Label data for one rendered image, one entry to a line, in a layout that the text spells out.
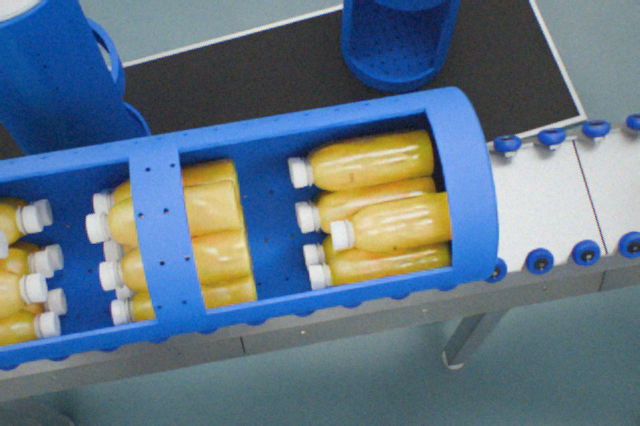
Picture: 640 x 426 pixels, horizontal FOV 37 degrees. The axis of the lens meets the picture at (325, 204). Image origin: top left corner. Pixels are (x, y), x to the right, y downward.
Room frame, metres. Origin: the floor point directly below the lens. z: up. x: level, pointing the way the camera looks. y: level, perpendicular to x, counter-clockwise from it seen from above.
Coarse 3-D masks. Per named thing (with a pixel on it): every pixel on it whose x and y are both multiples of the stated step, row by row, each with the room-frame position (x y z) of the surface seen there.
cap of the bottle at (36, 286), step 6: (30, 276) 0.34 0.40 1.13; (36, 276) 0.34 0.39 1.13; (42, 276) 0.34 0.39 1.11; (30, 282) 0.33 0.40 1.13; (36, 282) 0.33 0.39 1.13; (42, 282) 0.34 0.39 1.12; (30, 288) 0.32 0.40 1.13; (36, 288) 0.32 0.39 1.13; (42, 288) 0.33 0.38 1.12; (30, 294) 0.32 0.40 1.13; (36, 294) 0.32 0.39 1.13; (42, 294) 0.32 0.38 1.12; (36, 300) 0.31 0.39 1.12; (42, 300) 0.31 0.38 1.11
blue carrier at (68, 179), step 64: (256, 128) 0.54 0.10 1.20; (320, 128) 0.53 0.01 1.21; (384, 128) 0.61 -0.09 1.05; (448, 128) 0.53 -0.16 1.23; (0, 192) 0.49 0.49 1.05; (64, 192) 0.50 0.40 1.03; (256, 192) 0.52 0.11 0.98; (320, 192) 0.53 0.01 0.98; (448, 192) 0.44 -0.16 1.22; (64, 256) 0.42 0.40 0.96; (192, 256) 0.35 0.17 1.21; (256, 256) 0.43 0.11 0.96; (64, 320) 0.32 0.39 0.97; (192, 320) 0.28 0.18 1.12; (256, 320) 0.30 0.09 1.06
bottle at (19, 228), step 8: (0, 208) 0.44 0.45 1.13; (8, 208) 0.44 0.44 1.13; (16, 208) 0.44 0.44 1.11; (0, 216) 0.42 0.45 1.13; (8, 216) 0.43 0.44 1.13; (16, 216) 0.43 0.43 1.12; (0, 224) 0.41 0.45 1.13; (8, 224) 0.41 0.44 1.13; (16, 224) 0.42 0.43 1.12; (8, 232) 0.40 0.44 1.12; (16, 232) 0.41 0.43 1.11; (24, 232) 0.41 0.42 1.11; (8, 240) 0.40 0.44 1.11
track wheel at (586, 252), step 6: (582, 240) 0.46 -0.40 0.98; (588, 240) 0.46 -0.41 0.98; (576, 246) 0.45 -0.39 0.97; (582, 246) 0.45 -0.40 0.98; (588, 246) 0.45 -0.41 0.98; (594, 246) 0.45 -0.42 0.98; (576, 252) 0.44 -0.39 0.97; (582, 252) 0.44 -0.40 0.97; (588, 252) 0.44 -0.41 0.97; (594, 252) 0.44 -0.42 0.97; (600, 252) 0.44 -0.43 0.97; (576, 258) 0.43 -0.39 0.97; (582, 258) 0.43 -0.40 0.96; (588, 258) 0.43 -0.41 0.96; (594, 258) 0.43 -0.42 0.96; (582, 264) 0.43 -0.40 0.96; (588, 264) 0.43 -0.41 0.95
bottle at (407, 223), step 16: (368, 208) 0.45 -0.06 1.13; (384, 208) 0.44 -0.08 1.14; (400, 208) 0.44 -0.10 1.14; (416, 208) 0.44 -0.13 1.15; (432, 208) 0.44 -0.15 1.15; (448, 208) 0.45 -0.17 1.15; (352, 224) 0.42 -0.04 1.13; (368, 224) 0.42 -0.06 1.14; (384, 224) 0.42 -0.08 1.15; (400, 224) 0.42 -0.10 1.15; (416, 224) 0.42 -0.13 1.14; (432, 224) 0.42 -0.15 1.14; (448, 224) 0.42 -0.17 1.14; (352, 240) 0.40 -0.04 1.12; (368, 240) 0.40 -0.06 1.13; (384, 240) 0.40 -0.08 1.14; (400, 240) 0.40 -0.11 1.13; (416, 240) 0.40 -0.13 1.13; (432, 240) 0.41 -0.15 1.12; (448, 240) 0.41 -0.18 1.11
